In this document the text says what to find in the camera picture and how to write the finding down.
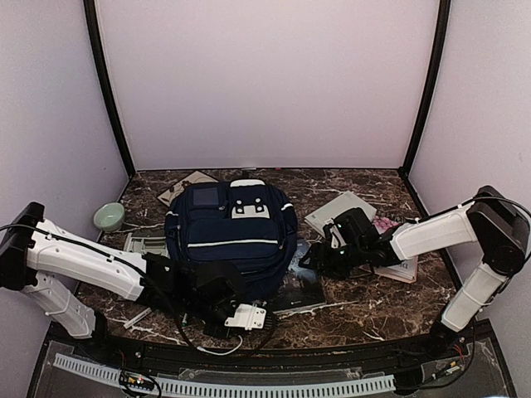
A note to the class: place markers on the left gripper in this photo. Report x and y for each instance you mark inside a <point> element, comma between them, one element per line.
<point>216,332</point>

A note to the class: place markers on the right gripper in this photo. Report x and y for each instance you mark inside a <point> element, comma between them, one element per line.
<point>323,262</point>

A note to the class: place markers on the Wuthering Heights dark book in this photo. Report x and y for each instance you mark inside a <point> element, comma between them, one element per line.
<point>301,289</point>

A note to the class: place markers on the grey hardcover book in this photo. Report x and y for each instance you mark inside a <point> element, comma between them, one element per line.
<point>344,202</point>

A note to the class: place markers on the navy blue student backpack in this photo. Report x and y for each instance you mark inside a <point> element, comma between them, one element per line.
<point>247,222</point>

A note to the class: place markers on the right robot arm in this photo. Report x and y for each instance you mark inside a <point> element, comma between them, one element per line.
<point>498,225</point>

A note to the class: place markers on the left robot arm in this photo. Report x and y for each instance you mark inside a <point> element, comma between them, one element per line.
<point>35,252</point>

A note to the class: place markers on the red capped white marker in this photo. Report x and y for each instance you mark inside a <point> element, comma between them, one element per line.
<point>137,318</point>

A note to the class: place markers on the pink flowered white book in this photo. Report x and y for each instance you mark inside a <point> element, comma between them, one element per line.
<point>392,267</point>

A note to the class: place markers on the grey ianra booklet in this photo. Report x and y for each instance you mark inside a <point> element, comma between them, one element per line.
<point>145,244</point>

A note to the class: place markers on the pale green ceramic bowl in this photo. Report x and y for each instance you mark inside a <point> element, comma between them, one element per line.
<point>110,217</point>

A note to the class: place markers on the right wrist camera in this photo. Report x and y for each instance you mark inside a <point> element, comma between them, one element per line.
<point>333,236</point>

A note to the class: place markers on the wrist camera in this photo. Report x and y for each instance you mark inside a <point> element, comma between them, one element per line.
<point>250,317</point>
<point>333,236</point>

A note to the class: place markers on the white charger with cable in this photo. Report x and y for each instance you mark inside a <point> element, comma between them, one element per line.
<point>222,351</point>

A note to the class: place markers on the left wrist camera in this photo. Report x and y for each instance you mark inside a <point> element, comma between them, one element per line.
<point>250,317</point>

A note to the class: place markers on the grey slotted cable duct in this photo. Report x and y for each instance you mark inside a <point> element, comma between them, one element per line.
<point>225,384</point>

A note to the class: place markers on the right black frame post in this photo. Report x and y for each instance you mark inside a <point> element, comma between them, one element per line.
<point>438,44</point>

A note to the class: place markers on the black frame post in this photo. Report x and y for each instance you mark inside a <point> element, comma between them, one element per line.
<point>97,49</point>
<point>438,44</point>

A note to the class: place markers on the left black frame post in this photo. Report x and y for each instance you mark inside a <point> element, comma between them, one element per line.
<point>97,49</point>

